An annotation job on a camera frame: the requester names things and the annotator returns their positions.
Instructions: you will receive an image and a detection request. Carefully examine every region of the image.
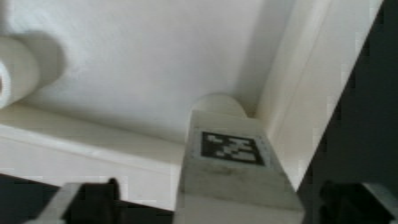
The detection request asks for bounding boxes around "white square tabletop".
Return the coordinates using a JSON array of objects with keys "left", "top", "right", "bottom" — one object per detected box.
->
[{"left": 0, "top": 0, "right": 384, "bottom": 209}]

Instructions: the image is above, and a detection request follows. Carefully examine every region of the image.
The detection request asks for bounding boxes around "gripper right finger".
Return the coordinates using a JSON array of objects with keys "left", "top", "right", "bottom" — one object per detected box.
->
[{"left": 319, "top": 181, "right": 398, "bottom": 224}]

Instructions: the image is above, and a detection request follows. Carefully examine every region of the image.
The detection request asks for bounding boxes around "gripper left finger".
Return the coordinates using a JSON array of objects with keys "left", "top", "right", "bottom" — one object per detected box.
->
[{"left": 24, "top": 178, "right": 121, "bottom": 224}]

